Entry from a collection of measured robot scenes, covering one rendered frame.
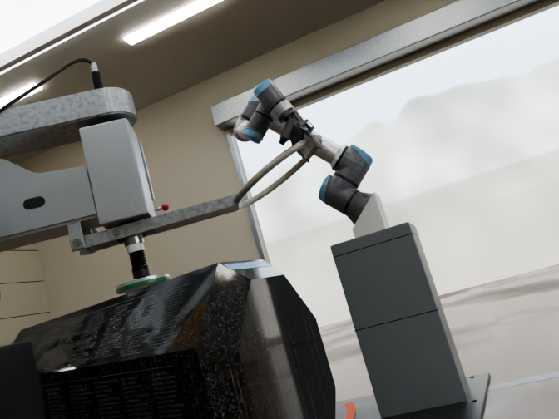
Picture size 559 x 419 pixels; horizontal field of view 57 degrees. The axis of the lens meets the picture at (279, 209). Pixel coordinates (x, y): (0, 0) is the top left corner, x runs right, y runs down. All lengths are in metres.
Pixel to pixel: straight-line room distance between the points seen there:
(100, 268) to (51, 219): 6.08
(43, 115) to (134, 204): 0.53
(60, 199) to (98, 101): 0.43
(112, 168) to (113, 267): 5.99
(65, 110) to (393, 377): 1.86
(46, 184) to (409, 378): 1.79
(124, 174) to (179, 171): 5.45
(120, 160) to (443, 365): 1.67
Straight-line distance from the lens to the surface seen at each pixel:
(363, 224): 2.61
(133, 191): 2.14
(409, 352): 2.53
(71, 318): 2.12
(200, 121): 7.59
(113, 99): 2.29
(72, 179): 2.22
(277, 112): 2.09
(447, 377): 2.54
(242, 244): 7.05
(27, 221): 2.24
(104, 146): 2.21
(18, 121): 2.35
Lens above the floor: 0.64
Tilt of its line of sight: 10 degrees up
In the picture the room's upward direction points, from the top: 16 degrees counter-clockwise
